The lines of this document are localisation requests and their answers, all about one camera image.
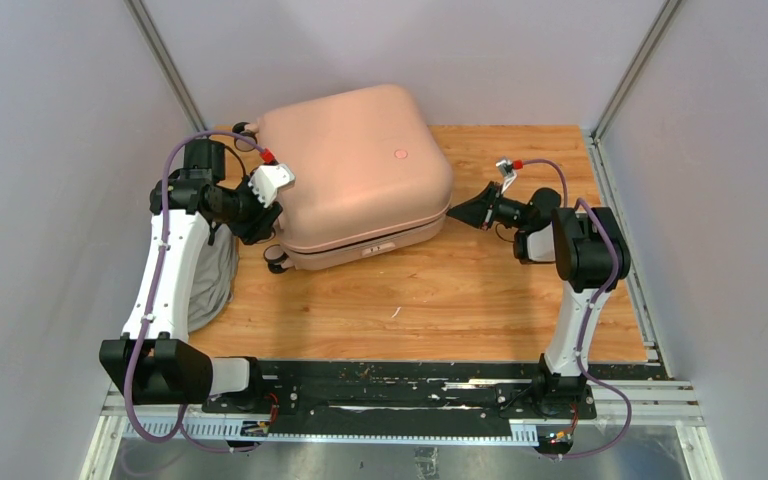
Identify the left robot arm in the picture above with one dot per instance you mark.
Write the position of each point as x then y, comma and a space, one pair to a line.
152, 363

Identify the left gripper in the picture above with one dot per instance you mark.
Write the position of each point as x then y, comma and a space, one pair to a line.
259, 225

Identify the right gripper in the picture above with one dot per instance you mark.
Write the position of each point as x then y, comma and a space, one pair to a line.
477, 212

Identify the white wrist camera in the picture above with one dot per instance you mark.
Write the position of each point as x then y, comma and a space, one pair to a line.
269, 179
509, 170

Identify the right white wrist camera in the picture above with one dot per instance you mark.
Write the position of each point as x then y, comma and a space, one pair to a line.
509, 170

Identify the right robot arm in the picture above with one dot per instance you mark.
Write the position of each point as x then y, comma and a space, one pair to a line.
591, 256

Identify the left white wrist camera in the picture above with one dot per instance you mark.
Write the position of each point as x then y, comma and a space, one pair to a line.
269, 179

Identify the aluminium frame rail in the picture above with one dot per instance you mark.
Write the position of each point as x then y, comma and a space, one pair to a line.
629, 403

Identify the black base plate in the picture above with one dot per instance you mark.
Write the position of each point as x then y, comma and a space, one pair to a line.
395, 400

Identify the grey cloth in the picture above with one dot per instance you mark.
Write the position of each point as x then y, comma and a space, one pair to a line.
214, 274

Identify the pink hard-shell suitcase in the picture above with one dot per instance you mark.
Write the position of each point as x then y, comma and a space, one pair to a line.
369, 177

